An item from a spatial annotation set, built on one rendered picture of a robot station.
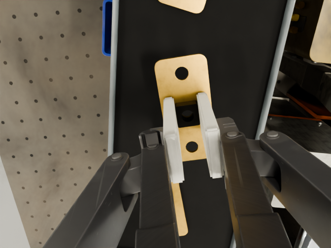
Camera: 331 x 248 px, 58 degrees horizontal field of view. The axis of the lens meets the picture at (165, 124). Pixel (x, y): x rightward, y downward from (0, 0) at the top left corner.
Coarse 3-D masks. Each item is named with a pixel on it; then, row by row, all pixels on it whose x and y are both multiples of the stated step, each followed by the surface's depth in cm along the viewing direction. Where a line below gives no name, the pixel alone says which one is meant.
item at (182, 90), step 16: (160, 64) 21; (176, 64) 21; (192, 64) 21; (160, 80) 22; (176, 80) 22; (192, 80) 22; (208, 80) 22; (160, 96) 22; (176, 96) 22; (192, 96) 22; (208, 96) 22; (176, 112) 22; (192, 128) 23
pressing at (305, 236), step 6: (300, 228) 52; (300, 234) 52; (306, 234) 51; (300, 240) 52; (306, 240) 52; (312, 240) 52; (294, 246) 54; (300, 246) 52; (306, 246) 52; (312, 246) 53
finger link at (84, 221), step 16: (112, 160) 15; (128, 160) 15; (96, 176) 13; (112, 176) 13; (96, 192) 12; (112, 192) 13; (80, 208) 11; (96, 208) 11; (112, 208) 12; (128, 208) 14; (64, 224) 11; (80, 224) 10; (96, 224) 11; (112, 224) 12; (48, 240) 10; (64, 240) 10; (80, 240) 10; (96, 240) 11; (112, 240) 12
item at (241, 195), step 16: (224, 144) 14; (240, 144) 14; (224, 160) 14; (240, 160) 13; (224, 176) 16; (240, 176) 12; (256, 176) 11; (240, 192) 11; (256, 192) 11; (240, 208) 10; (256, 208) 10; (240, 224) 9; (256, 224) 8; (272, 224) 8; (240, 240) 8; (256, 240) 8; (272, 240) 8; (288, 240) 8
